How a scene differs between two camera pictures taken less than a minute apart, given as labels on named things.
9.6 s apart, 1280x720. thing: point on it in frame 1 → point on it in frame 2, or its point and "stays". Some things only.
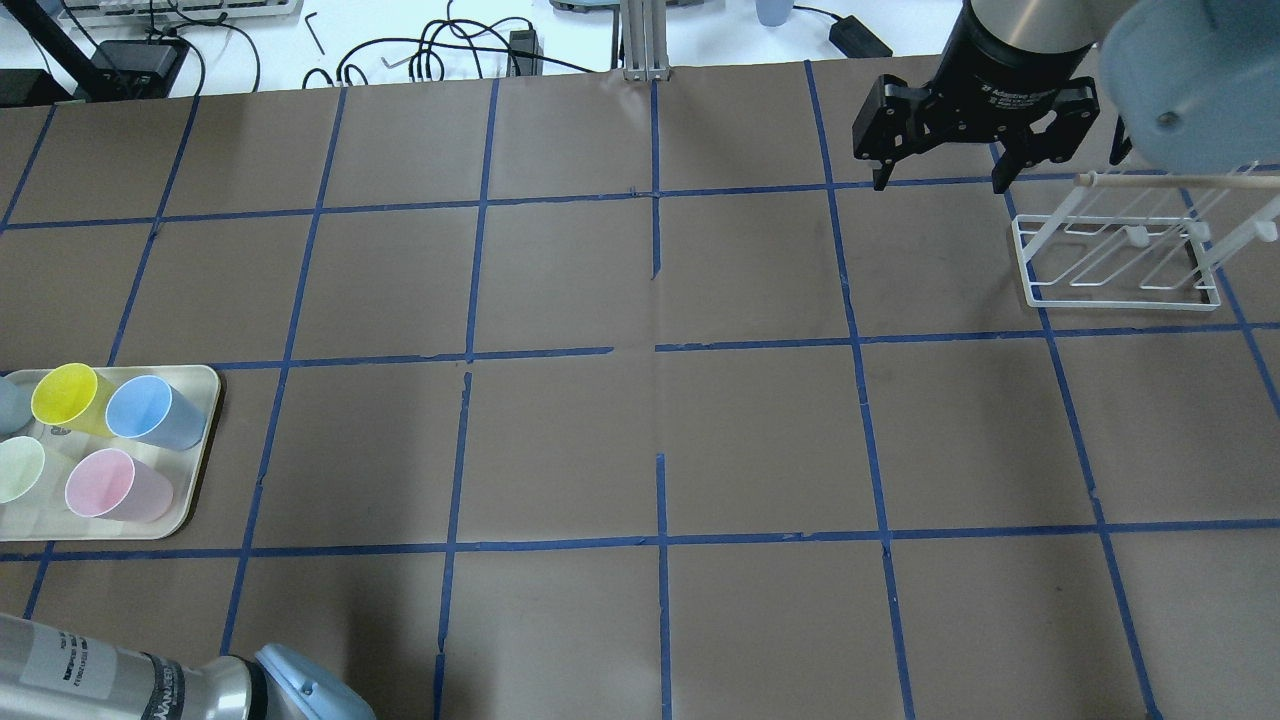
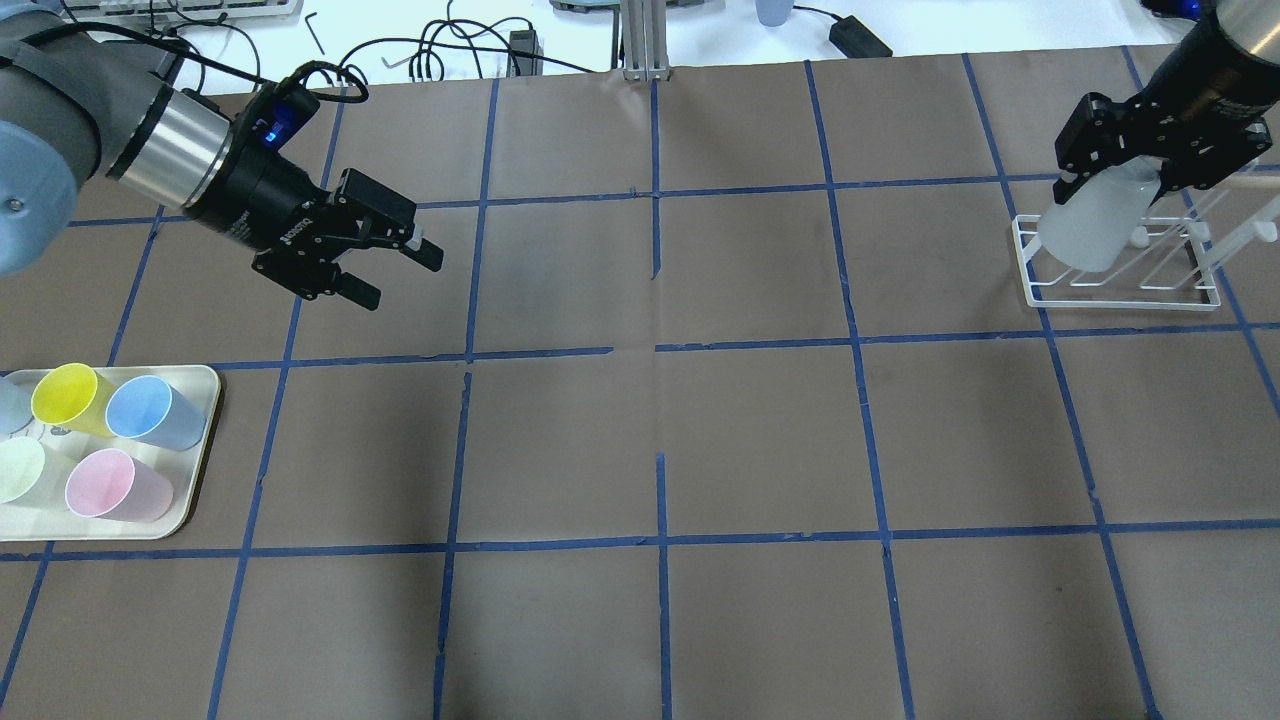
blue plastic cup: (146, 408) stays
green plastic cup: (22, 461) stays
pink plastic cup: (105, 483) stays
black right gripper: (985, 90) → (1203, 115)
